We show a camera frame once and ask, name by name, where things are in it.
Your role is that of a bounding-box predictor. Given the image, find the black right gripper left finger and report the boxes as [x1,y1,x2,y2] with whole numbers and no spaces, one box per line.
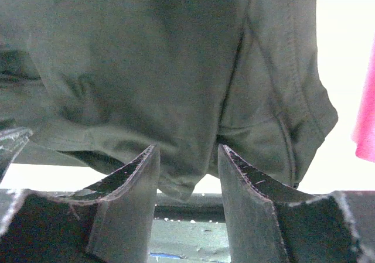
[55,145,160,262]

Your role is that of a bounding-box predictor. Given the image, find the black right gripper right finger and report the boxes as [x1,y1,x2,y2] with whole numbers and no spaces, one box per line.
[217,145,313,262]

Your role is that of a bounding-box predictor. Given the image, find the black t-shirt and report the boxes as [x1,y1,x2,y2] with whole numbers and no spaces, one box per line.
[1,0,338,200]

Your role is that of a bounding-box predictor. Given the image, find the folded magenta t-shirt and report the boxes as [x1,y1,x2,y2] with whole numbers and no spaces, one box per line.
[352,42,374,163]

